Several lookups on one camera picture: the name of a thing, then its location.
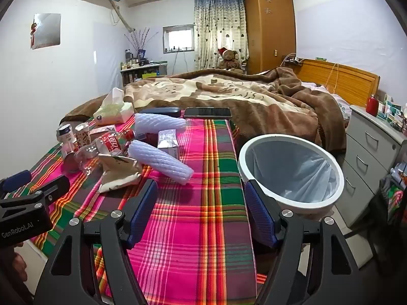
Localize white bottle blue label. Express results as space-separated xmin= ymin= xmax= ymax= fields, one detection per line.
xmin=56 ymin=124 xmax=75 ymax=143

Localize white foam net sleeve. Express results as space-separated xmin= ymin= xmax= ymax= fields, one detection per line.
xmin=134 ymin=113 xmax=187 ymax=142
xmin=128 ymin=140 xmax=194 ymax=185

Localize red bottle on cabinet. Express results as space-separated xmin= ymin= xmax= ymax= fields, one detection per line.
xmin=366 ymin=95 xmax=379 ymax=116

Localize wooden wardrobe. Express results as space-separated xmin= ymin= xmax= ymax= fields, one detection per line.
xmin=244 ymin=0 xmax=297 ymax=75

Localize dried branch bouquet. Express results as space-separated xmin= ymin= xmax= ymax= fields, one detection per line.
xmin=124 ymin=27 xmax=159 ymax=58

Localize dark blue glasses case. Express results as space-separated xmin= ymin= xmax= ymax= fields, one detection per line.
xmin=140 ymin=106 xmax=182 ymax=118

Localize grey drawer nightstand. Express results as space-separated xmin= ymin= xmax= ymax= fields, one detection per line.
xmin=337 ymin=105 xmax=407 ymax=229

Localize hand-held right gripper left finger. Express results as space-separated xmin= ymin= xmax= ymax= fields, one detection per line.
xmin=32 ymin=179 xmax=159 ymax=305

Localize clear plastic bin liner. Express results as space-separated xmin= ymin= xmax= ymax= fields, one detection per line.
xmin=246 ymin=140 xmax=339 ymax=202

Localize white charger cable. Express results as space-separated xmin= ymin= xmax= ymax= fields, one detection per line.
xmin=327 ymin=62 xmax=341 ymax=94

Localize crumpled paper bag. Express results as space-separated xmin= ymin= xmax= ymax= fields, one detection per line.
xmin=98 ymin=153 xmax=143 ymax=194

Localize wooden headboard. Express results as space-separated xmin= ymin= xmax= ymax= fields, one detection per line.
xmin=297 ymin=58 xmax=380 ymax=109

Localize soft tissue pack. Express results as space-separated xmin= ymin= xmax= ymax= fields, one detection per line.
xmin=93 ymin=87 xmax=136 ymax=124

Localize white grey carton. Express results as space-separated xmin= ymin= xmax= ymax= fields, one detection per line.
xmin=157 ymin=129 xmax=180 ymax=159

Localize small window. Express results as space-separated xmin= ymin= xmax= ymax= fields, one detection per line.
xmin=162 ymin=24 xmax=195 ymax=54

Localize pale pink box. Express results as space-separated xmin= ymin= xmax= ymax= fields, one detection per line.
xmin=89 ymin=125 xmax=117 ymax=137

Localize pink bedsheet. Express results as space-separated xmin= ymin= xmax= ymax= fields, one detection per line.
xmin=300 ymin=81 xmax=350 ymax=115

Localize pink plaid blanket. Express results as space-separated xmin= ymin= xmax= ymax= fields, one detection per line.
xmin=6 ymin=117 xmax=268 ymax=305

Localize group of cosmetic bottles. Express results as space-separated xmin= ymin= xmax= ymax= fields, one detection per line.
xmin=121 ymin=49 xmax=150 ymax=70

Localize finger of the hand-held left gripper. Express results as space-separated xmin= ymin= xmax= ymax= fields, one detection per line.
xmin=0 ymin=170 xmax=33 ymax=195
xmin=0 ymin=175 xmax=71 ymax=217

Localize stack of small boxes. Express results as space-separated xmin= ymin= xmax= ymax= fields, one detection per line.
xmin=380 ymin=94 xmax=407 ymax=134

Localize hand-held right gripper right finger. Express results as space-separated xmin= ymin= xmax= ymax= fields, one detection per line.
xmin=244 ymin=179 xmax=377 ymax=305

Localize black smartphone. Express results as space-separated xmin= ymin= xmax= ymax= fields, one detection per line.
xmin=184 ymin=107 xmax=232 ymax=119

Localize cluttered side shelf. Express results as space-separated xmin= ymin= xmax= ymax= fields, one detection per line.
xmin=120 ymin=58 xmax=167 ymax=86

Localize brown patterned fleece blanket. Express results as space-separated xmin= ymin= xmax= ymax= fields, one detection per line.
xmin=60 ymin=67 xmax=345 ymax=153

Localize dark cloth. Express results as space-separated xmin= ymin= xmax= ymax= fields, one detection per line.
xmin=0 ymin=245 xmax=34 ymax=305

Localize clear empty plastic bottle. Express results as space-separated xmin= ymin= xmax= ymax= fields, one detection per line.
xmin=75 ymin=144 xmax=102 ymax=175

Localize white wrapped pipe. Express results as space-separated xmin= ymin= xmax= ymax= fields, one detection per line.
xmin=110 ymin=0 xmax=137 ymax=34

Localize patterned curtain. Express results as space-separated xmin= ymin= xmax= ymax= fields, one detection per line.
xmin=194 ymin=0 xmax=249 ymax=72

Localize clear bottle red label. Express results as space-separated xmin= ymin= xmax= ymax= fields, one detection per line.
xmin=95 ymin=129 xmax=137 ymax=158

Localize colourful cloth bag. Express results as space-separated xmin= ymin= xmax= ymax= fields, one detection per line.
xmin=380 ymin=162 xmax=407 ymax=229

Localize white round trash bin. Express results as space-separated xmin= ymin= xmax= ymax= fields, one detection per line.
xmin=238 ymin=134 xmax=345 ymax=220

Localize brown teddy bear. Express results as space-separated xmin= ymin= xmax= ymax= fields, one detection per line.
xmin=217 ymin=47 xmax=244 ymax=72

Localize silver wall poster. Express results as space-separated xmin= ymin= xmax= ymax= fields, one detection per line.
xmin=30 ymin=13 xmax=62 ymax=50

